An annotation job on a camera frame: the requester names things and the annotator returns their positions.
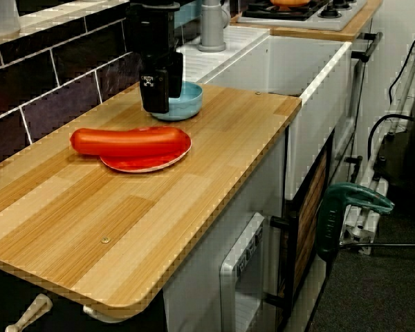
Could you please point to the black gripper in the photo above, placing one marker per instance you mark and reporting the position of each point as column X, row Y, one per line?
column 154, row 34

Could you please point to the light blue bowl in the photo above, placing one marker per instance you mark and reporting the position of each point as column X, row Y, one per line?
column 185, row 103

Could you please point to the red toy sausage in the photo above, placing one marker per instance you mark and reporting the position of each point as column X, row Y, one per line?
column 124, row 141

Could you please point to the grey toy faucet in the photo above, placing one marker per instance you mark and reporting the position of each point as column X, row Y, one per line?
column 211, row 31

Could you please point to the blue plastic bin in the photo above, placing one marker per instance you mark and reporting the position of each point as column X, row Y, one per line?
column 190, row 17

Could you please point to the red round plate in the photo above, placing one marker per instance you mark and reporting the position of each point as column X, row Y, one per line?
column 141, row 164

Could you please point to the orange pot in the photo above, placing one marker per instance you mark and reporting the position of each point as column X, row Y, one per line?
column 290, row 2

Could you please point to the white toy sink unit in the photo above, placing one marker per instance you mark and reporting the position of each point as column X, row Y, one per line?
column 318, row 121

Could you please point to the white dishwasher door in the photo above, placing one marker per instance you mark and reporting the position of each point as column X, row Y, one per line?
column 249, row 242

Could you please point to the white toy stove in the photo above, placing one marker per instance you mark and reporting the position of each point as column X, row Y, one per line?
column 332, row 22

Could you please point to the white plastic jar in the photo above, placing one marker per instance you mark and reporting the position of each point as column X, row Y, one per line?
column 1, row 15

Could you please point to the white toy kitchen cabinet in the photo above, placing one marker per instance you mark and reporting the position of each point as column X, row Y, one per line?
column 193, row 269

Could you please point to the wood front oven door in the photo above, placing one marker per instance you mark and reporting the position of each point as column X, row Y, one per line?
column 311, row 207

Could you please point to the aluminium frame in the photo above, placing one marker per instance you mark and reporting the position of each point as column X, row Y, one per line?
column 361, row 230

